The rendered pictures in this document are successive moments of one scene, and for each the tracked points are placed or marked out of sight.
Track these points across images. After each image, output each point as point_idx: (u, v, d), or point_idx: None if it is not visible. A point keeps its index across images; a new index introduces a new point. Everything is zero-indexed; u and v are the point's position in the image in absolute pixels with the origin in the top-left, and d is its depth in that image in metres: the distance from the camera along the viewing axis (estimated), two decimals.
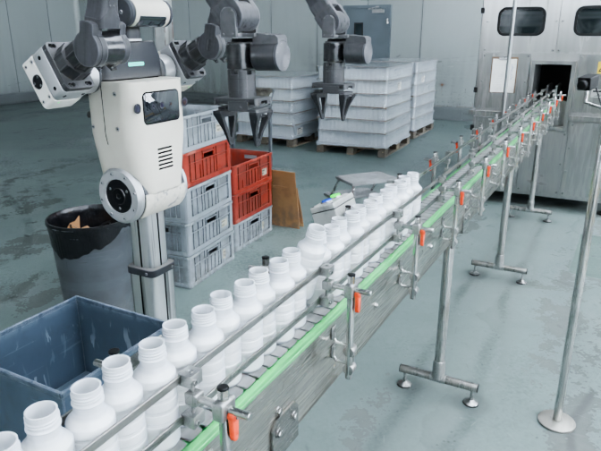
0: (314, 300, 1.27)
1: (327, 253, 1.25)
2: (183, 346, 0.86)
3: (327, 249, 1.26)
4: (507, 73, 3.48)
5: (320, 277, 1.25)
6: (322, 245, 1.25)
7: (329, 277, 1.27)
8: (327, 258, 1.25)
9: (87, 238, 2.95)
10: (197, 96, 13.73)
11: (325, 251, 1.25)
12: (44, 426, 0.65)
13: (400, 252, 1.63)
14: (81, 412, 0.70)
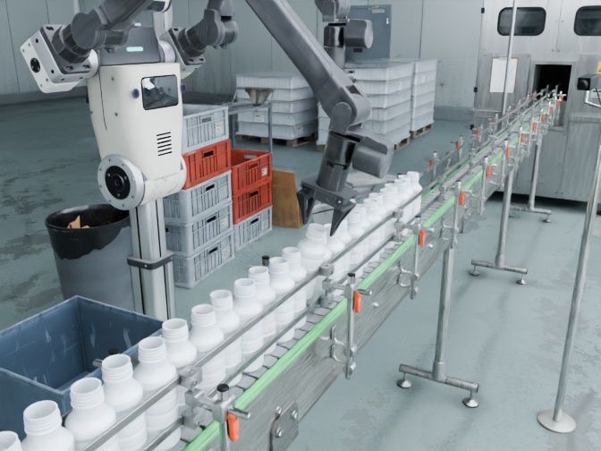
0: (314, 300, 1.27)
1: (327, 253, 1.25)
2: (183, 346, 0.86)
3: (327, 249, 1.26)
4: (507, 73, 3.48)
5: (320, 277, 1.25)
6: (322, 245, 1.25)
7: (329, 277, 1.27)
8: (327, 258, 1.25)
9: (87, 238, 2.95)
10: (197, 96, 13.73)
11: (325, 251, 1.25)
12: (44, 426, 0.65)
13: (400, 252, 1.63)
14: (81, 412, 0.70)
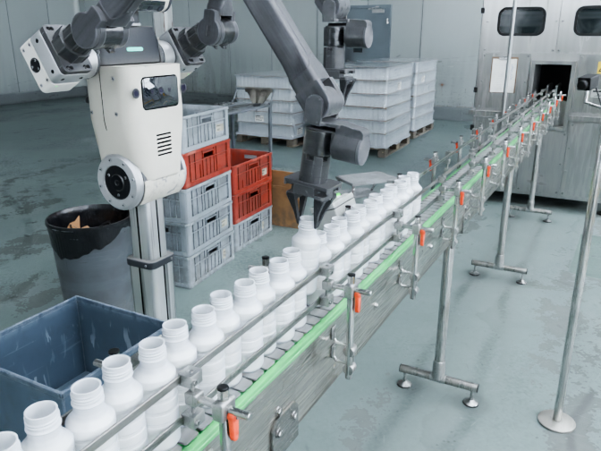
0: (314, 300, 1.27)
1: (327, 253, 1.25)
2: (183, 346, 0.86)
3: (327, 249, 1.26)
4: (507, 73, 3.48)
5: (321, 277, 1.25)
6: (322, 245, 1.25)
7: (329, 277, 1.27)
8: (328, 258, 1.25)
9: (87, 238, 2.95)
10: (197, 96, 13.73)
11: (325, 251, 1.25)
12: (44, 426, 0.65)
13: (400, 252, 1.63)
14: (81, 412, 0.70)
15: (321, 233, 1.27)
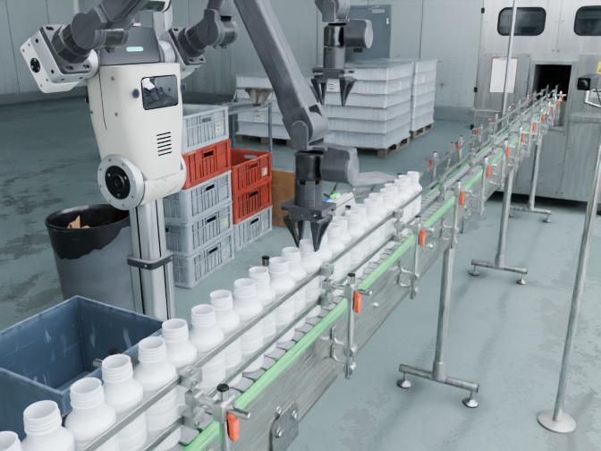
0: None
1: (328, 253, 1.25)
2: (183, 346, 0.86)
3: (328, 249, 1.26)
4: (507, 73, 3.48)
5: (322, 277, 1.26)
6: (323, 245, 1.25)
7: (330, 276, 1.28)
8: (329, 258, 1.25)
9: (87, 238, 2.95)
10: (197, 96, 13.73)
11: (325, 251, 1.25)
12: (44, 426, 0.65)
13: (400, 252, 1.63)
14: (81, 412, 0.70)
15: None
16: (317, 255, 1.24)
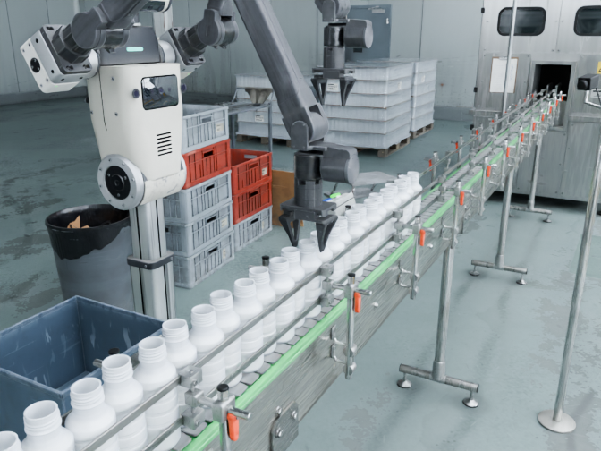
0: None
1: (329, 253, 1.25)
2: (183, 346, 0.86)
3: (328, 249, 1.27)
4: (507, 73, 3.48)
5: (324, 277, 1.26)
6: None
7: (331, 276, 1.28)
8: (330, 258, 1.25)
9: (87, 238, 2.95)
10: (197, 96, 13.73)
11: (326, 251, 1.25)
12: (44, 426, 0.65)
13: (400, 252, 1.63)
14: (81, 412, 0.70)
15: None
16: (317, 255, 1.24)
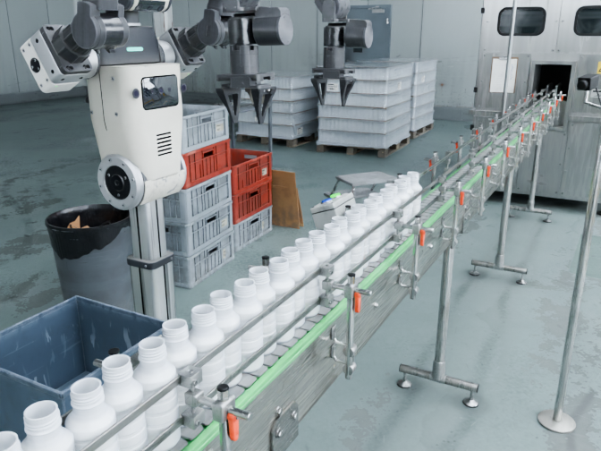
0: None
1: (326, 253, 1.25)
2: (183, 346, 0.86)
3: (326, 249, 1.26)
4: (507, 73, 3.48)
5: (319, 277, 1.26)
6: (320, 245, 1.25)
7: (328, 277, 1.27)
8: (326, 258, 1.25)
9: (87, 238, 2.95)
10: (197, 96, 13.73)
11: (323, 251, 1.25)
12: (44, 426, 0.65)
13: (400, 252, 1.63)
14: (81, 412, 0.70)
15: (320, 233, 1.27)
16: (313, 254, 1.24)
